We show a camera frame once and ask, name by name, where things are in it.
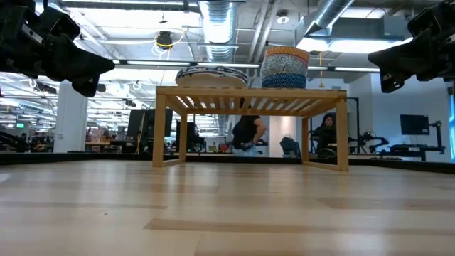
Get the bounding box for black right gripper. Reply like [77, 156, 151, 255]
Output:
[367, 0, 455, 95]

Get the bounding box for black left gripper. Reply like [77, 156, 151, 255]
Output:
[0, 0, 116, 98]

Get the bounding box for blue patterned white plate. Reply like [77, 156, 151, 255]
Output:
[178, 65, 247, 73]
[177, 67, 248, 75]
[176, 69, 249, 78]
[176, 73, 249, 89]

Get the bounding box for dark blue striped bowl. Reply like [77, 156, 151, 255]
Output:
[260, 53, 310, 77]

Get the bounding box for bowl red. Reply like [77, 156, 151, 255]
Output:
[261, 72, 308, 90]

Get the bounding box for slatted wooden shelf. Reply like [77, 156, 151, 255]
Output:
[151, 85, 350, 173]

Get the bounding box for white pillar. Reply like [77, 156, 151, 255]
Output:
[53, 80, 89, 154]

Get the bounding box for wide ceiling light panel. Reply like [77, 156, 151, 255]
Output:
[296, 36, 414, 55]

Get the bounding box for red boxes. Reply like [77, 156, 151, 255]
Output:
[90, 128, 108, 144]

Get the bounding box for black background monitor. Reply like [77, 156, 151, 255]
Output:
[127, 107, 174, 144]

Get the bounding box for blue lit screen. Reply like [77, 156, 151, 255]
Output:
[448, 103, 455, 163]

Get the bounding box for seated person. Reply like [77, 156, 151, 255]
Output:
[309, 112, 339, 159]

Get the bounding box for long ceiling light bar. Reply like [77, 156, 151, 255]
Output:
[112, 59, 262, 70]

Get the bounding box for black office chair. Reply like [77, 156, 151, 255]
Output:
[279, 136, 302, 158]

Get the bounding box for standing person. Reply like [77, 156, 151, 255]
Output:
[231, 114, 269, 158]

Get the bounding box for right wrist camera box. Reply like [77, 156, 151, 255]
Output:
[407, 7, 442, 38]

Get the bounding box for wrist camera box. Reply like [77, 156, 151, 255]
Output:
[37, 6, 82, 41]
[407, 7, 442, 38]

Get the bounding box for wall side black monitor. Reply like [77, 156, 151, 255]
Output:
[399, 114, 431, 137]

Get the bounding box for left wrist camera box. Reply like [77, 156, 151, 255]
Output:
[37, 6, 82, 41]

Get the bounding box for black ceiling dome camera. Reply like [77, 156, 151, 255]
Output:
[156, 31, 174, 50]

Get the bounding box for silver smooth ventilation duct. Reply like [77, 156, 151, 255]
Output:
[301, 0, 356, 38]

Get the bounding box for yellow ceiling cable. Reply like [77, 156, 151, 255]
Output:
[151, 28, 188, 58]

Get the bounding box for silver ribbed ventilation duct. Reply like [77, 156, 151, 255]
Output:
[198, 0, 238, 63]

